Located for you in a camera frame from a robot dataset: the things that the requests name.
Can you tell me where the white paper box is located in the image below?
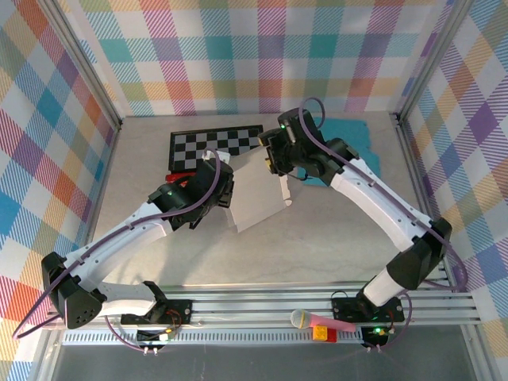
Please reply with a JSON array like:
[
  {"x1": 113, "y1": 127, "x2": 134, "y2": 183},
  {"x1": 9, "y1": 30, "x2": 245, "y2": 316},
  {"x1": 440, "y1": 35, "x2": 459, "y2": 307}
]
[{"x1": 225, "y1": 150, "x2": 294, "y2": 234}]

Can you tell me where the black grey checkerboard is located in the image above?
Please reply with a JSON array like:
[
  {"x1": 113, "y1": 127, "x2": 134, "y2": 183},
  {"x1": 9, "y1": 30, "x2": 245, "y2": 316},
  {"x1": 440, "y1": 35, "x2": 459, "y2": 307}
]
[{"x1": 165, "y1": 125, "x2": 265, "y2": 174}]

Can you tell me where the left small circuit board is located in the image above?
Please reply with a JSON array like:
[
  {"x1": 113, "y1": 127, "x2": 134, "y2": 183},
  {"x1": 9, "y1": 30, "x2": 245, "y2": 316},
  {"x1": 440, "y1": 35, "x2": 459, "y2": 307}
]
[{"x1": 137, "y1": 325, "x2": 176, "y2": 345}]

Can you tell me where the small circuit board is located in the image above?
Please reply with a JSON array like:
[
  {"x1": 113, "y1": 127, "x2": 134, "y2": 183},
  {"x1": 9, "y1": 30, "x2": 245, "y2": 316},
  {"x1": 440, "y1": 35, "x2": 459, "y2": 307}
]
[
  {"x1": 361, "y1": 325, "x2": 389, "y2": 347},
  {"x1": 137, "y1": 325, "x2": 176, "y2": 345}
]

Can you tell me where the pink toy microphone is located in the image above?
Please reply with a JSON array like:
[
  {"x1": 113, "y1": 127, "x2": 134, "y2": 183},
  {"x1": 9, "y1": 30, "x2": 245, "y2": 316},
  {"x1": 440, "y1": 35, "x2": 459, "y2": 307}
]
[{"x1": 289, "y1": 308, "x2": 357, "y2": 333}]

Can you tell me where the right small circuit board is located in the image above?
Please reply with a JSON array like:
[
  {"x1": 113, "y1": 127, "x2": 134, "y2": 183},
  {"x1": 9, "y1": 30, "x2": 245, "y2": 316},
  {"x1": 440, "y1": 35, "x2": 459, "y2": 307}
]
[{"x1": 361, "y1": 325, "x2": 389, "y2": 347}]

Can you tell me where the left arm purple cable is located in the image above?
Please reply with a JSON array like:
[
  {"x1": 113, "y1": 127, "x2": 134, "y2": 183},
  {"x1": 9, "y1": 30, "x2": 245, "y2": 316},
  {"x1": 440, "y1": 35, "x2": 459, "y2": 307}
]
[{"x1": 11, "y1": 148, "x2": 223, "y2": 354}]

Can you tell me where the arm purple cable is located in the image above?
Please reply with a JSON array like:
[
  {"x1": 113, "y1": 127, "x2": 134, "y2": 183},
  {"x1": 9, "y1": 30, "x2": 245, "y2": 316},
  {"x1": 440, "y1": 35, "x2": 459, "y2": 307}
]
[
  {"x1": 11, "y1": 148, "x2": 223, "y2": 354},
  {"x1": 299, "y1": 97, "x2": 468, "y2": 354}
]

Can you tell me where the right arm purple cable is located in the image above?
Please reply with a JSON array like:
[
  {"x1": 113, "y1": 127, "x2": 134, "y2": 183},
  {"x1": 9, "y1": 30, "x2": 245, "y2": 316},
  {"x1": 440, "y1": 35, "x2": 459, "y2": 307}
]
[{"x1": 299, "y1": 97, "x2": 468, "y2": 354}]

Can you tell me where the aluminium side rail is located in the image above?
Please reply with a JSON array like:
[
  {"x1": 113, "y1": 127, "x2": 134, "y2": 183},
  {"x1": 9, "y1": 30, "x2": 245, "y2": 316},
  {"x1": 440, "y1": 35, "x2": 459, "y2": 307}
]
[{"x1": 391, "y1": 113, "x2": 456, "y2": 291}]

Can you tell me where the aluminium frame rail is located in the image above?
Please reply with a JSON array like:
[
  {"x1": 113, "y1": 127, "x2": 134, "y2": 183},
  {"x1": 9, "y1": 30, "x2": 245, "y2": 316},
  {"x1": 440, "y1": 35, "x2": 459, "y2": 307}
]
[{"x1": 41, "y1": 282, "x2": 483, "y2": 330}]

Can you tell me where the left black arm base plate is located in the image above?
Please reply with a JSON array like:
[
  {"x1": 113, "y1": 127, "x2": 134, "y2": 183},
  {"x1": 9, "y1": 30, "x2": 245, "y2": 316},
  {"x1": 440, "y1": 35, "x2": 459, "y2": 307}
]
[{"x1": 120, "y1": 299, "x2": 194, "y2": 325}]

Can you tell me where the white slotted cable duct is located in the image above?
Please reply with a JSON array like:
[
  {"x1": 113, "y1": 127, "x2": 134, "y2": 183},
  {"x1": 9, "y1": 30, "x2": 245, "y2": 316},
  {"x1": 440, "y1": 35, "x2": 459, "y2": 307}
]
[{"x1": 62, "y1": 331, "x2": 364, "y2": 346}]

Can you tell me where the right aluminium upright post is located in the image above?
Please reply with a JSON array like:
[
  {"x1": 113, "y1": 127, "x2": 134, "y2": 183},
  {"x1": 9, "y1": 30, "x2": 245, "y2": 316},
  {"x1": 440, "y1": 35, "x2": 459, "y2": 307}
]
[{"x1": 391, "y1": 0, "x2": 477, "y2": 126}]

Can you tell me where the aluminium upright post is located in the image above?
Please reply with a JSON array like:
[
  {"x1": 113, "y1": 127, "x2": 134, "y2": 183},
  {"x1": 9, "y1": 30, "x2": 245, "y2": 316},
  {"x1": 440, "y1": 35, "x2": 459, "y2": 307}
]
[
  {"x1": 37, "y1": 0, "x2": 125, "y2": 131},
  {"x1": 391, "y1": 0, "x2": 477, "y2": 126}
]

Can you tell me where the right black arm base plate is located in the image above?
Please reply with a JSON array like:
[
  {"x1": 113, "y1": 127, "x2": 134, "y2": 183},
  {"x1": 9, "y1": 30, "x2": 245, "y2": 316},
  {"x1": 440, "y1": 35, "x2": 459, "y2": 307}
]
[{"x1": 331, "y1": 293, "x2": 406, "y2": 323}]

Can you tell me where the left aluminium upright post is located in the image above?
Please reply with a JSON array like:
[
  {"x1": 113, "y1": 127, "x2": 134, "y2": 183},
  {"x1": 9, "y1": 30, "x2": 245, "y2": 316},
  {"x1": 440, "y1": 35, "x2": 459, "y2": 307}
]
[{"x1": 37, "y1": 0, "x2": 125, "y2": 131}]

